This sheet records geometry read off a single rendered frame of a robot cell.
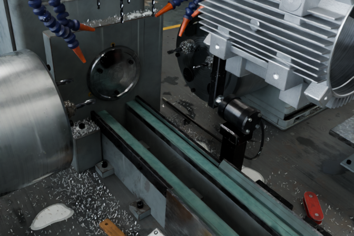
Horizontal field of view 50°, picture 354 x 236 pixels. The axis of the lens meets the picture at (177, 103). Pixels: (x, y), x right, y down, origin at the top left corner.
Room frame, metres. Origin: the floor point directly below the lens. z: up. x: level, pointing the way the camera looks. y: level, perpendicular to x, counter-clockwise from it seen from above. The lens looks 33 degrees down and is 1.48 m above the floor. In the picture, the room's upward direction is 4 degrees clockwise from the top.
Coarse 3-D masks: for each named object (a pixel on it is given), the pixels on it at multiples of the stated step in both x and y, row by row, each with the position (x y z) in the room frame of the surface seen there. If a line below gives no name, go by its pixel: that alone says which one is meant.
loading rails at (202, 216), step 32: (128, 128) 0.84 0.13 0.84; (160, 128) 0.75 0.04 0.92; (128, 160) 0.65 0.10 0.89; (160, 160) 0.73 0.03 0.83; (192, 160) 0.64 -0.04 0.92; (224, 160) 0.63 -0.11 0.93; (160, 192) 0.56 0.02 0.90; (192, 192) 0.54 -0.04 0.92; (224, 192) 0.56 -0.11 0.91; (256, 192) 0.55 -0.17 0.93; (160, 224) 0.56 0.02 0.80; (192, 224) 0.47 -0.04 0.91; (224, 224) 0.47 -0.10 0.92; (256, 224) 0.49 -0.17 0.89; (288, 224) 0.48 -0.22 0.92
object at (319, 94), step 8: (336, 0) 0.40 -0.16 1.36; (344, 0) 0.39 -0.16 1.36; (352, 0) 0.38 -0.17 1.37; (208, 40) 0.52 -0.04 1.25; (312, 88) 0.39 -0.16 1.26; (320, 88) 0.38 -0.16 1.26; (328, 88) 0.38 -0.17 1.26; (312, 96) 0.38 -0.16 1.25; (320, 96) 0.38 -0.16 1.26; (328, 96) 0.38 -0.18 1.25; (320, 104) 0.38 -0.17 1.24
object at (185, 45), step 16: (192, 32) 0.93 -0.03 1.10; (208, 32) 0.89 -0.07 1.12; (176, 48) 0.90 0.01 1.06; (192, 48) 0.91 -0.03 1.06; (208, 48) 0.88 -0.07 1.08; (192, 64) 0.92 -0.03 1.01; (208, 64) 0.83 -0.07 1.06; (192, 80) 0.91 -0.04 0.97; (208, 80) 0.87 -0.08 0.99; (240, 80) 0.80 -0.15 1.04; (256, 80) 0.85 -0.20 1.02; (208, 96) 0.87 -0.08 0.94; (224, 96) 0.83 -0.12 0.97; (240, 96) 0.86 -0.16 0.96
